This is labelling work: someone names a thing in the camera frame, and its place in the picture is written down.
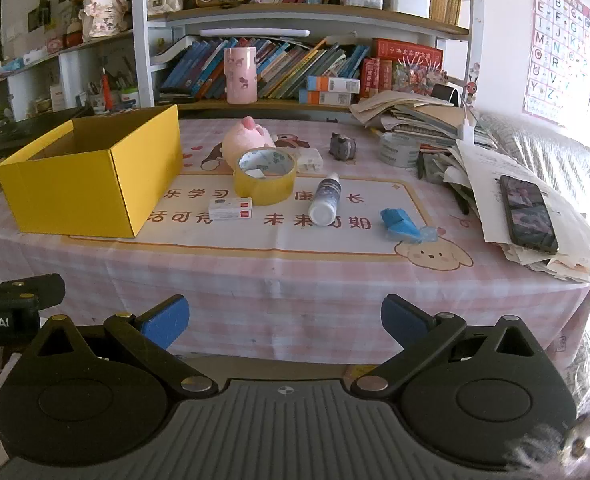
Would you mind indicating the pink checked cloth desktop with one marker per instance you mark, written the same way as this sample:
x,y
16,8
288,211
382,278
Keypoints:
x,y
275,285

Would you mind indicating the white eraser box red label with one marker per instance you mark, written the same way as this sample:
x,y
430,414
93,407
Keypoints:
x,y
230,208

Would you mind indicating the black smartphone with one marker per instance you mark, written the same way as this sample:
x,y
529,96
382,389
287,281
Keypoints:
x,y
530,215

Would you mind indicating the white jar green lid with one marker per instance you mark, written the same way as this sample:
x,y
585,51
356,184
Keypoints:
x,y
129,99

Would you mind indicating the grey tape roll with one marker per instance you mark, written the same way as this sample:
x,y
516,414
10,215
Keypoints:
x,y
399,152

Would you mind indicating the yellow tape roll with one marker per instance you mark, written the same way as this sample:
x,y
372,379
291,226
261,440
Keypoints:
x,y
265,193

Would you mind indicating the small grey toy figurine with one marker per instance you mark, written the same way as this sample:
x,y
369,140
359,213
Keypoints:
x,y
343,147

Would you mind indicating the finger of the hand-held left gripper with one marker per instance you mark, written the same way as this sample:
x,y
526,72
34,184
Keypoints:
x,y
50,287

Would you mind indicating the white spray bottle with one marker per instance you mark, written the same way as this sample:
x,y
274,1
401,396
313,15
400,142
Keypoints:
x,y
325,202

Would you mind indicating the pink cylinder pen holder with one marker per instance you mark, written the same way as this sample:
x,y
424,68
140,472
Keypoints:
x,y
241,77

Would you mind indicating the alphabet wall poster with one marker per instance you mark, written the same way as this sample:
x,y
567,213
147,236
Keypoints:
x,y
557,45

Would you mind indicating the black phone stand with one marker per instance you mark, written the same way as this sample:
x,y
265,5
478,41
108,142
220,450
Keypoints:
x,y
445,94

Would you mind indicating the row of leaning books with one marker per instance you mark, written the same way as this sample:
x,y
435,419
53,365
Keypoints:
x,y
285,67

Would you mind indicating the plastic covered sofa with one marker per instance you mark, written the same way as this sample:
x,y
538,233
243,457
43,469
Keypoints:
x,y
575,170

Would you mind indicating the pink plush doll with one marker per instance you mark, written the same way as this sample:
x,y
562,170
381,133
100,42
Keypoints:
x,y
105,12

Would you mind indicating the yellow cardboard box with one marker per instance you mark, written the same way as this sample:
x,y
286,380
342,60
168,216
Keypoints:
x,y
75,195

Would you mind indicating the white charger adapter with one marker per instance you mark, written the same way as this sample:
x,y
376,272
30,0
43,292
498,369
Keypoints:
x,y
310,161

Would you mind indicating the pink plush pig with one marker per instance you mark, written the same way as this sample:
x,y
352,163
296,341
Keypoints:
x,y
240,142

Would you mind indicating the cartoon deer wall sticker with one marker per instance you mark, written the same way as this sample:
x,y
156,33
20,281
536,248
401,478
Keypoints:
x,y
471,87

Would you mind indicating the pile of papers and books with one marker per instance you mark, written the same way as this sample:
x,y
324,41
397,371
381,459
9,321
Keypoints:
x,y
475,170

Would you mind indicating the black piano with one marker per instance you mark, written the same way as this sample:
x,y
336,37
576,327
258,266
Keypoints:
x,y
25,132

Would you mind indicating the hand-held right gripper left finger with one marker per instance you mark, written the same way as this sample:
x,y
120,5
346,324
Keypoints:
x,y
167,321

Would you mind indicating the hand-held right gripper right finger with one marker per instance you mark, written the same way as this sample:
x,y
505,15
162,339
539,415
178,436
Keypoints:
x,y
401,319

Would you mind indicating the white bookshelf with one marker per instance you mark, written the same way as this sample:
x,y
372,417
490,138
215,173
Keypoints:
x,y
142,35

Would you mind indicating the orange and white carton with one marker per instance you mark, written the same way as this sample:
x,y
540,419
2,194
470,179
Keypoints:
x,y
327,98
335,84

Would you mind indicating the white side shelf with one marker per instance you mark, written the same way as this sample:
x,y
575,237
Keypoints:
x,y
70,65

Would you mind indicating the furry silver charm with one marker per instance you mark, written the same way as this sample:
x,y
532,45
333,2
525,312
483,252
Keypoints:
x,y
582,442

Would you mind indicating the red boxed book set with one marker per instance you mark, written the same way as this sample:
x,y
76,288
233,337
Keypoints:
x,y
405,50

